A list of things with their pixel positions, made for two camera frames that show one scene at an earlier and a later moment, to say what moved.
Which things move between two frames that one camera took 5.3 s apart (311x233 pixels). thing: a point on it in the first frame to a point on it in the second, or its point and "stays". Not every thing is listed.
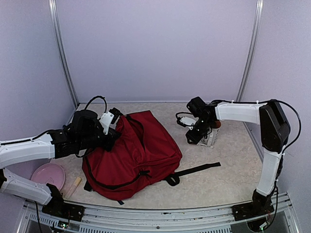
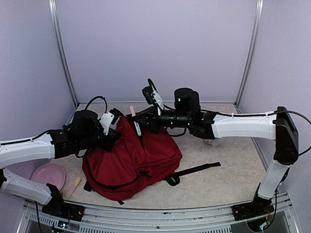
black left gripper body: [107, 145] stays
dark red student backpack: [142, 154] stays
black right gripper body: [198, 135] to [156, 126]
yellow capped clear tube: [73, 188] stays
